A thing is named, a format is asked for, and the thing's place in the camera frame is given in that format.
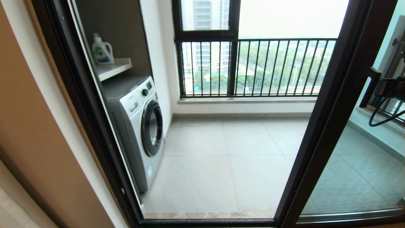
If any white detergent bottle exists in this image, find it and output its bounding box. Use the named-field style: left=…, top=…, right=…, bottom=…
left=92, top=33, right=115, bottom=65

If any black framed balcony window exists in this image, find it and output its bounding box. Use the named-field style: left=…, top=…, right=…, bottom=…
left=172, top=0, right=241, bottom=97

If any black metal balcony railing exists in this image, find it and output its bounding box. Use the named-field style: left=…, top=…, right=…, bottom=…
left=175, top=38, right=405, bottom=123

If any dark brown door frame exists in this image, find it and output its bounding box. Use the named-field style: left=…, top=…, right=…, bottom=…
left=31, top=0, right=276, bottom=228

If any black cable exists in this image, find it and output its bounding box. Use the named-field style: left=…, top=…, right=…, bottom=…
left=368, top=91, right=405, bottom=127

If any white front-load washing machine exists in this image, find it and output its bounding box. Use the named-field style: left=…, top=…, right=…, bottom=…
left=102, top=75, right=165, bottom=193

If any sliding glass balcony door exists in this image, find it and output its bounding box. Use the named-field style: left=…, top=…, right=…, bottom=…
left=274, top=0, right=405, bottom=228

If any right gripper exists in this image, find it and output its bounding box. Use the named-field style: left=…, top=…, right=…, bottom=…
left=375, top=76, right=405, bottom=101

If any white wall shelf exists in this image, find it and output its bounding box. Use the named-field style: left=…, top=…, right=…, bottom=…
left=95, top=58, right=133, bottom=82

